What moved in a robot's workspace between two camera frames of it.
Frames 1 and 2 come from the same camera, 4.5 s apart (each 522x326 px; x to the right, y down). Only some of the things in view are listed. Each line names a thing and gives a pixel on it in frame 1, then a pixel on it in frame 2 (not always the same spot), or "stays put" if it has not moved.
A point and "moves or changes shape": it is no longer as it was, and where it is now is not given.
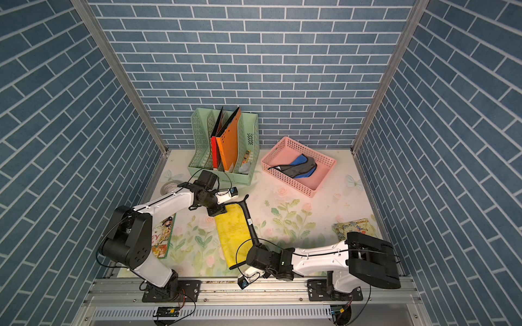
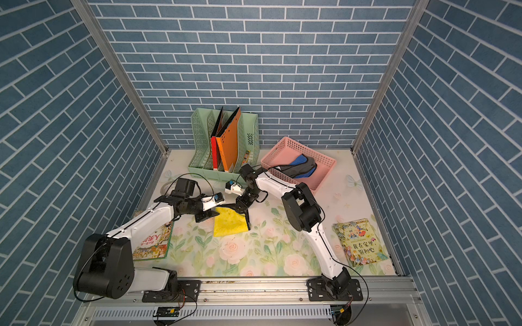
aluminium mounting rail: (127, 292) stays put
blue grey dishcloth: (304, 167) stays put
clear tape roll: (168, 187) stays put
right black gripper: (260, 246) to (245, 206)
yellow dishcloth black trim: (235, 234) moves or changes shape
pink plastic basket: (288, 149) stays put
